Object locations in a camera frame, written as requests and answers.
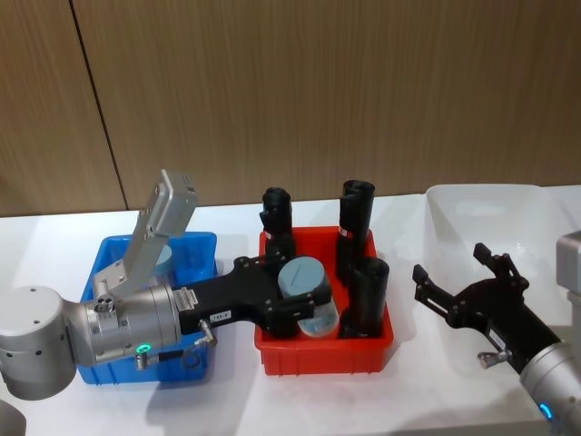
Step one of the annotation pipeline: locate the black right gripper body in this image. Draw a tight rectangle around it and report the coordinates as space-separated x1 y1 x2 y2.
446 277 562 370

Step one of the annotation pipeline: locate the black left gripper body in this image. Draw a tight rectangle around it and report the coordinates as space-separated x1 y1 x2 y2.
178 255 283 338

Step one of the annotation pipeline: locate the grey-blue capped cylinder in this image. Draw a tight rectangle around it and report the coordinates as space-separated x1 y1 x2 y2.
277 256 340 340

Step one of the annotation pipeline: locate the clear plastic bin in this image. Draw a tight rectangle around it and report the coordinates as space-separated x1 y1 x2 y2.
424 183 581 329

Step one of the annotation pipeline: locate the red plastic bin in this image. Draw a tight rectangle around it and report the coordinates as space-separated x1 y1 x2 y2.
253 225 395 378

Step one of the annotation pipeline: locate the black cylinder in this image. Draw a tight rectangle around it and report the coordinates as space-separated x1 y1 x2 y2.
335 179 378 283
259 185 298 270
340 257 391 341

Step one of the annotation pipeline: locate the blue plastic bin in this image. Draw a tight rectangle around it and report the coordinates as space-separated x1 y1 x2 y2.
78 231 219 388

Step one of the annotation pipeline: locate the thin dark left wrist cable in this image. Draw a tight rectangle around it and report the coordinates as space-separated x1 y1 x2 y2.
135 319 220 371

